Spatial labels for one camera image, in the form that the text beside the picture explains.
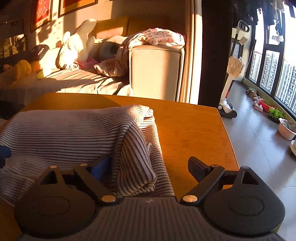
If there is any striped grey knit garment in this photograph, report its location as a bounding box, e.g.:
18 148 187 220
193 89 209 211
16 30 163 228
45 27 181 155
1 105 174 205

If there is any white upright vacuum cleaner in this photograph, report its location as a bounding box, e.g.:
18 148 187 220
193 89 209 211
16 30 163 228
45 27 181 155
217 20 250 119

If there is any yellow plush toy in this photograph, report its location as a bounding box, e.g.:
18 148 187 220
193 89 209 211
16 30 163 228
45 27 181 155
1 60 32 80

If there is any red plant pot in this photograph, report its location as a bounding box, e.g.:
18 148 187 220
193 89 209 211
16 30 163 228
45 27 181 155
259 98 274 113

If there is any white ribbed plant pot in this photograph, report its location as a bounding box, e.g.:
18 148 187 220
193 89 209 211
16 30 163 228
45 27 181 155
290 140 296 156

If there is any pink white bowl planter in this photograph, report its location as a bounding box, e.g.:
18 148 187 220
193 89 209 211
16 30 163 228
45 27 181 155
278 118 295 141

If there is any green leafy small plant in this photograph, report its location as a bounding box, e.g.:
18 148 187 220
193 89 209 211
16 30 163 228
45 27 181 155
268 108 284 123

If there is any black cap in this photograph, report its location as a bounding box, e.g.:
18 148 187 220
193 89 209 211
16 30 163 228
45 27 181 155
28 44 49 62

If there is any pink floral blanket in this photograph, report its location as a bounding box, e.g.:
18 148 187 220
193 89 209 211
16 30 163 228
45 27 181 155
94 28 185 77

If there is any pink cloth on sofa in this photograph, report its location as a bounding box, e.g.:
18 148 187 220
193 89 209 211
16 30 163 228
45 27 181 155
76 57 98 69

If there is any white plush toy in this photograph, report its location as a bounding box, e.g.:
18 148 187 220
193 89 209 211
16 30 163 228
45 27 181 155
57 19 97 69

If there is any beige sofa with cover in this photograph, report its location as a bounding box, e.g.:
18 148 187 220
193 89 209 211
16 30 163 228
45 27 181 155
1 16 185 105

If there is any grey neck pillow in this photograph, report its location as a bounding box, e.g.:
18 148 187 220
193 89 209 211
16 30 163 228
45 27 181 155
99 42 120 61

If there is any red framed picture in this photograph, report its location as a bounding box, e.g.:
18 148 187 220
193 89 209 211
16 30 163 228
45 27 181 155
58 0 98 18
31 0 53 32

